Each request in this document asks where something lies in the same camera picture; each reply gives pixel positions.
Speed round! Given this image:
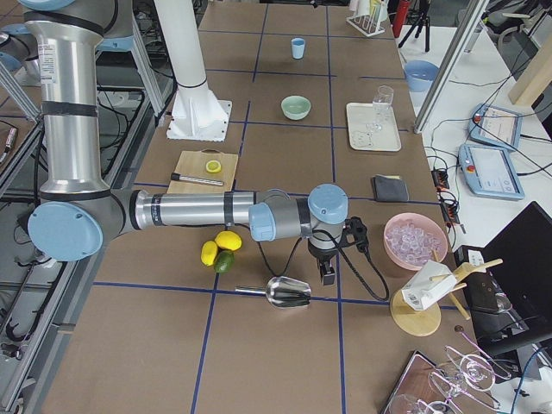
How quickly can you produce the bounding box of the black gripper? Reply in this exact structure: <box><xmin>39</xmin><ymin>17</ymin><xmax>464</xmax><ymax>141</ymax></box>
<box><xmin>308</xmin><ymin>239</ymin><xmax>338</xmax><ymax>285</ymax></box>

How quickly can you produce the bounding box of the green ceramic bowl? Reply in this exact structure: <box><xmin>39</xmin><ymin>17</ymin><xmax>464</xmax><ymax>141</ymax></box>
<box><xmin>280</xmin><ymin>95</ymin><xmax>311</xmax><ymax>121</ymax></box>

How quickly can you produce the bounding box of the light blue plastic cup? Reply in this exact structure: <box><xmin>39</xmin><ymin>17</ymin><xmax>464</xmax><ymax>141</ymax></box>
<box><xmin>291</xmin><ymin>37</ymin><xmax>305</xmax><ymax>60</ymax></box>

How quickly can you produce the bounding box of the steel ice scoop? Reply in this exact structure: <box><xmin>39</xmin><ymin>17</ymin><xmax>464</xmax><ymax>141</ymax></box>
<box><xmin>235</xmin><ymin>276</ymin><xmax>311</xmax><ymax>309</ymax></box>

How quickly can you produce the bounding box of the pink bowl with ice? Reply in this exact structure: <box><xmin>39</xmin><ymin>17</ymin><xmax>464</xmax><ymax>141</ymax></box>
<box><xmin>384</xmin><ymin>213</ymin><xmax>449</xmax><ymax>271</ymax></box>

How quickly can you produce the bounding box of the blue bowl with fork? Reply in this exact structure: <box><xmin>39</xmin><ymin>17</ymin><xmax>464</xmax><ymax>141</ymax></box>
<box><xmin>404</xmin><ymin>60</ymin><xmax>439</xmax><ymax>92</ymax></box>

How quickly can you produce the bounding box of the green avocado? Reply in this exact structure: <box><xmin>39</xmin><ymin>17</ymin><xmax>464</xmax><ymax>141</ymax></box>
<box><xmin>213</xmin><ymin>250</ymin><xmax>235</xmax><ymax>273</ymax></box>

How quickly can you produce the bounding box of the yellow lemon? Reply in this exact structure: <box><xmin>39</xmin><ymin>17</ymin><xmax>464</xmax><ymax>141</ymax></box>
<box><xmin>214</xmin><ymin>230</ymin><xmax>242</xmax><ymax>251</ymax></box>
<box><xmin>200</xmin><ymin>241</ymin><xmax>218</xmax><ymax>267</ymax></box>

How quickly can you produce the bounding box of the grey folded cloth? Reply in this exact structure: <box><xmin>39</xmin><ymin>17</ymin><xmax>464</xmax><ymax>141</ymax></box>
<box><xmin>372</xmin><ymin>174</ymin><xmax>410</xmax><ymax>203</ymax></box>

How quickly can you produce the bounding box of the white carton on stand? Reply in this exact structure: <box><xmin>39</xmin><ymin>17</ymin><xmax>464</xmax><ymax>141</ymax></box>
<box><xmin>401</xmin><ymin>260</ymin><xmax>457</xmax><ymax>311</ymax></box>

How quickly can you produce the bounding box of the cream bear tray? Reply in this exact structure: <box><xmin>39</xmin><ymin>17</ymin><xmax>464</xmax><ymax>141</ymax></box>
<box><xmin>346</xmin><ymin>103</ymin><xmax>401</xmax><ymax>152</ymax></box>

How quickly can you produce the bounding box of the lemon half slice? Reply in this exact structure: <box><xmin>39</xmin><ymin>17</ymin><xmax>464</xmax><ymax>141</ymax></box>
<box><xmin>204</xmin><ymin>160</ymin><xmax>223</xmax><ymax>174</ymax></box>

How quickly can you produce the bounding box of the wooden cutting board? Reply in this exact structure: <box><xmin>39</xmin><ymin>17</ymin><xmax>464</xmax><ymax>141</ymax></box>
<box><xmin>167</xmin><ymin>150</ymin><xmax>239</xmax><ymax>194</ymax></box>

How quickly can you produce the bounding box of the clear wine glass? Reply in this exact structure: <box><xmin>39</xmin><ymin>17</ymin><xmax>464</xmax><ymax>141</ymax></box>
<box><xmin>367</xmin><ymin>85</ymin><xmax>394</xmax><ymax>135</ymax></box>

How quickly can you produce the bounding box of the black laptop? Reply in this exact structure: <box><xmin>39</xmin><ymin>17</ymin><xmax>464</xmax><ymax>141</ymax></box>
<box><xmin>455</xmin><ymin>201</ymin><xmax>551</xmax><ymax>355</ymax></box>

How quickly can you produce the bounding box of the teach pendant tablet near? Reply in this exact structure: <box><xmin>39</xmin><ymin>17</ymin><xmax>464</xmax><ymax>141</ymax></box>
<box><xmin>458</xmin><ymin>144</ymin><xmax>525</xmax><ymax>200</ymax></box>

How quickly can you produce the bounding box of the teach pendant tablet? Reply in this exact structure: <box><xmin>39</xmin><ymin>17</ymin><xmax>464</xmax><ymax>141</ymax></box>
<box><xmin>467</xmin><ymin>104</ymin><xmax>523</xmax><ymax>151</ymax></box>
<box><xmin>458</xmin><ymin>144</ymin><xmax>525</xmax><ymax>200</ymax></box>

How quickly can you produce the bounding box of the teach pendant tablet far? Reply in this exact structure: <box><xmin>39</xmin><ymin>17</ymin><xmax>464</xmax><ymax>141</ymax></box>
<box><xmin>467</xmin><ymin>104</ymin><xmax>523</xmax><ymax>151</ymax></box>

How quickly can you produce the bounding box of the red cylinder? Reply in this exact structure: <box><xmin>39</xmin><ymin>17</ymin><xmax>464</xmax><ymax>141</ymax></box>
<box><xmin>392</xmin><ymin>0</ymin><xmax>411</xmax><ymax>39</ymax></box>

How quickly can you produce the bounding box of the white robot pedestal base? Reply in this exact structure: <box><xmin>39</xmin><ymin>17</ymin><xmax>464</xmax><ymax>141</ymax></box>
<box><xmin>154</xmin><ymin>0</ymin><xmax>232</xmax><ymax>142</ymax></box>

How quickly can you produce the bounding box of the white wire cup rack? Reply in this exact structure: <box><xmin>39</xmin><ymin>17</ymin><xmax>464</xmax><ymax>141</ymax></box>
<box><xmin>346</xmin><ymin>0</ymin><xmax>388</xmax><ymax>37</ymax></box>

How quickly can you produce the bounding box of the black tripod handle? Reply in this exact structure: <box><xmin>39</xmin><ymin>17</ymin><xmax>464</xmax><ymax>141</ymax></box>
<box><xmin>398</xmin><ymin>0</ymin><xmax>432</xmax><ymax>53</ymax></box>

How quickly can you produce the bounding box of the aluminium frame post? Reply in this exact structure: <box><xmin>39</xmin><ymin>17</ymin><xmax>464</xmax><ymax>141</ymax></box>
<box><xmin>413</xmin><ymin>0</ymin><xmax>489</xmax><ymax>134</ymax></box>

